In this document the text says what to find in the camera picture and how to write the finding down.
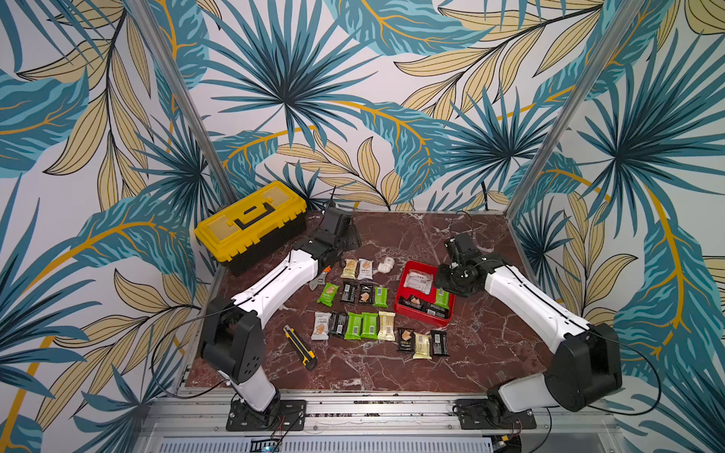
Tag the yellow black toolbox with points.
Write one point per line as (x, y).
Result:
(253, 228)

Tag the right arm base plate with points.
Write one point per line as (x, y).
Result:
(489, 414)

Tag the green cookie packet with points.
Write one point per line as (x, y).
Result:
(354, 327)
(328, 294)
(442, 299)
(370, 326)
(380, 297)

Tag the red storage box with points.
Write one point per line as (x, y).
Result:
(421, 306)

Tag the yellow black utility knife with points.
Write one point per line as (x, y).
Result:
(306, 355)

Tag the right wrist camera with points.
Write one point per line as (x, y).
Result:
(462, 249)

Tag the cream cookie packet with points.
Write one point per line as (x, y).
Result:
(423, 350)
(350, 269)
(387, 330)

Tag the black cookie packet barcode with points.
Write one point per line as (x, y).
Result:
(349, 294)

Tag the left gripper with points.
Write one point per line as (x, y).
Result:
(354, 240)

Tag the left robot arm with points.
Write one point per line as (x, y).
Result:
(232, 335)

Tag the white drycake cookie packet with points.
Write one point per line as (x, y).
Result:
(321, 327)

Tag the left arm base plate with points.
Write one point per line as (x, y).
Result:
(284, 415)

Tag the white plastic pipe elbow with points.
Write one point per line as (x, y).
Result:
(387, 265)

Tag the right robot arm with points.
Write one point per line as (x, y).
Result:
(585, 364)

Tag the black drycake cookie packet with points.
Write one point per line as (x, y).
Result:
(366, 294)

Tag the aluminium front rail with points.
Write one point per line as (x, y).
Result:
(369, 422)

